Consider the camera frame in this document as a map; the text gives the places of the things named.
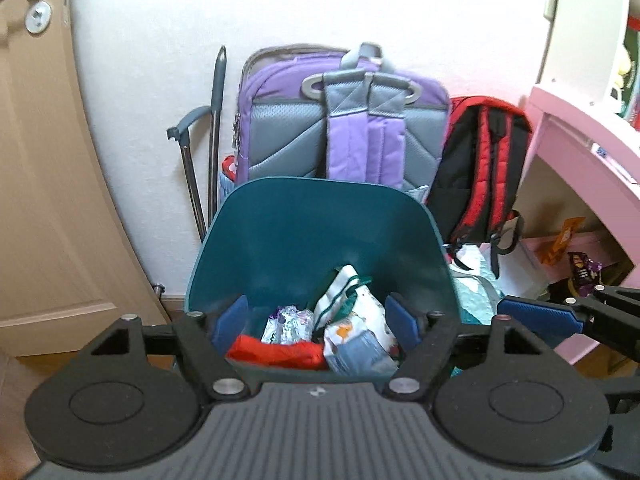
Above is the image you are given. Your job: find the white green printed bag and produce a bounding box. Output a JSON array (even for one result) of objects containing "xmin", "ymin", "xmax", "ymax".
[{"xmin": 312, "ymin": 265, "xmax": 398, "ymax": 351}]

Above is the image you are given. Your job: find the white shelf unit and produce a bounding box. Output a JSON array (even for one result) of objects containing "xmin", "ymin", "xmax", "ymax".
[{"xmin": 537, "ymin": 0, "xmax": 640, "ymax": 126}]

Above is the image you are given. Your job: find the blue white wrapper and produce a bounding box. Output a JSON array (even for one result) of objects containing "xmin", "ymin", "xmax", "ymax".
[{"xmin": 324, "ymin": 321, "xmax": 400, "ymax": 376}]

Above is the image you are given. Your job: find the zigzag quilted blanket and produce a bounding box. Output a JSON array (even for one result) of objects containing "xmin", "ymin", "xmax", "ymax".
[{"xmin": 447, "ymin": 245, "xmax": 506, "ymax": 326}]

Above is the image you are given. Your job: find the teal plastic bin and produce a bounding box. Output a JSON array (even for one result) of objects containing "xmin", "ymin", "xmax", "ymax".
[{"xmin": 184, "ymin": 176, "xmax": 463, "ymax": 386}]

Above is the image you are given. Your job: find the orange snack packet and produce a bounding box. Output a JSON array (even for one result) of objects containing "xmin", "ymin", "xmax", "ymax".
[{"xmin": 537, "ymin": 217, "xmax": 586, "ymax": 266}]

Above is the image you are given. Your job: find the red black backpack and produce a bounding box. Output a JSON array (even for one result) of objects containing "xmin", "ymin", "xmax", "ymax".
[{"xmin": 425, "ymin": 96, "xmax": 533, "ymax": 278}]

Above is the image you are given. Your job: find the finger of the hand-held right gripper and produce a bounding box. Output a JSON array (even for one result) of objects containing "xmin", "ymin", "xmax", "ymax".
[{"xmin": 497, "ymin": 284, "xmax": 640, "ymax": 361}]

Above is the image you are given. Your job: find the dark grey stick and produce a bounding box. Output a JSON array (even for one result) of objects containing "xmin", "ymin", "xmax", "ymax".
[{"xmin": 207, "ymin": 45, "xmax": 229, "ymax": 221}]

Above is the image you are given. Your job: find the round silver door lock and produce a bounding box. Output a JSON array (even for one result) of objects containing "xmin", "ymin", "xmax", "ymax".
[{"xmin": 25, "ymin": 1, "xmax": 52, "ymax": 35}]

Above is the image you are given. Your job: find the silver printed wrapper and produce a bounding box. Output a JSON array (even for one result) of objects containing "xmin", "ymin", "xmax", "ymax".
[{"xmin": 261, "ymin": 305, "xmax": 316, "ymax": 346}]

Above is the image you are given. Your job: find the red plastic bag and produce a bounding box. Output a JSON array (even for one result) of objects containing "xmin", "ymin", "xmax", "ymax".
[{"xmin": 227, "ymin": 335, "xmax": 326, "ymax": 372}]

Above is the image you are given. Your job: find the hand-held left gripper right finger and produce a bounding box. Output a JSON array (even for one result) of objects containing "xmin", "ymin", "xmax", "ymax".
[{"xmin": 382, "ymin": 292, "xmax": 546, "ymax": 402}]

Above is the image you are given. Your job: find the purple grey backpack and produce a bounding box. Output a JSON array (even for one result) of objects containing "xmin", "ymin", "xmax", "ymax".
[{"xmin": 234, "ymin": 42, "xmax": 451, "ymax": 206}]

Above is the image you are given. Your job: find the purple snack packet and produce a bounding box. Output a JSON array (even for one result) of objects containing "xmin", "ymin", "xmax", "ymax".
[{"xmin": 567, "ymin": 252, "xmax": 605, "ymax": 297}]

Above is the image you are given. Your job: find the pink desk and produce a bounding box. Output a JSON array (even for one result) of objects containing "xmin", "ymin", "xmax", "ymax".
[{"xmin": 515, "ymin": 85, "xmax": 640, "ymax": 366}]

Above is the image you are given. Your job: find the beige wooden door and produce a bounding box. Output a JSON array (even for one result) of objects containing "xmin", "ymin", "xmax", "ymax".
[{"xmin": 0, "ymin": 0, "xmax": 171, "ymax": 358}]

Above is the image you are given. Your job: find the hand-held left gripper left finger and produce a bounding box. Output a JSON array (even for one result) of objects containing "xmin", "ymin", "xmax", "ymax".
[{"xmin": 90, "ymin": 294, "xmax": 250, "ymax": 401}]

